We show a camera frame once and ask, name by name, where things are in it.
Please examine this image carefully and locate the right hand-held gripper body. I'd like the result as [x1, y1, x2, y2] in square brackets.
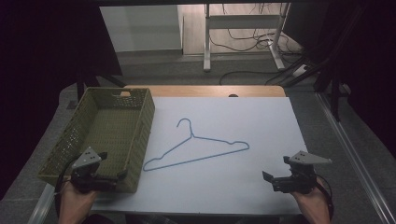
[271, 150, 332, 195]

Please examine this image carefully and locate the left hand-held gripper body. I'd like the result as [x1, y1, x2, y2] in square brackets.
[69, 146, 121, 194]

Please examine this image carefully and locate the green woven plastic basket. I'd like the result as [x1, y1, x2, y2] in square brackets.
[37, 86, 156, 193]

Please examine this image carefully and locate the blue wire clothes hanger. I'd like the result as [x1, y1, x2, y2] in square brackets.
[142, 118, 251, 173]

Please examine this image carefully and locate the person's right hand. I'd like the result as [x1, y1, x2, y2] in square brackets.
[290, 178, 332, 224]

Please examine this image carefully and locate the person's left hand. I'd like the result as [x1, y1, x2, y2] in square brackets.
[57, 181, 100, 224]

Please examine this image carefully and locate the white sheet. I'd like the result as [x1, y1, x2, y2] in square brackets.
[91, 96, 309, 217]

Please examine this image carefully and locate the person's dark clothing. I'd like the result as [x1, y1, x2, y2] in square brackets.
[81, 212, 301, 224]

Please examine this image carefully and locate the black metal stand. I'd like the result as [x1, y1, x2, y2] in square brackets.
[282, 3, 376, 123]

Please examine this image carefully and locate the white power strip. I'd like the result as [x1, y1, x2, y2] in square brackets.
[291, 63, 310, 78]

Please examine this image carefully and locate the wooden table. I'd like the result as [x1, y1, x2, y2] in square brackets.
[123, 85, 287, 98]

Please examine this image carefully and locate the black curtain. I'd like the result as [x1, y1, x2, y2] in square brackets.
[284, 0, 396, 158]
[0, 0, 123, 201]

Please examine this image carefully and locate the white panel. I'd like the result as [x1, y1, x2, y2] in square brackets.
[99, 4, 183, 53]

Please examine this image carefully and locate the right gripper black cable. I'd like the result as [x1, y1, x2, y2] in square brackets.
[313, 173, 335, 220]

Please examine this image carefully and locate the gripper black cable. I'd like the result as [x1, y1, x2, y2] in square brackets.
[313, 173, 335, 220]
[53, 156, 78, 217]

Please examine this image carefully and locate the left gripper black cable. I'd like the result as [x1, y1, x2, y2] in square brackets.
[53, 156, 78, 217]

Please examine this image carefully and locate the aluminium rail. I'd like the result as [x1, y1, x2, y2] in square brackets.
[26, 182, 58, 224]
[315, 91, 396, 224]

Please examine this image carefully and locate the black floor cable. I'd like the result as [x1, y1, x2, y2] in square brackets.
[219, 70, 283, 86]

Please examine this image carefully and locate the tangle of black floor cables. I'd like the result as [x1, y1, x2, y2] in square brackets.
[208, 3, 304, 54]

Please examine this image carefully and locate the white metal desk frame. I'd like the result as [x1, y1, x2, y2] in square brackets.
[203, 3, 292, 74]

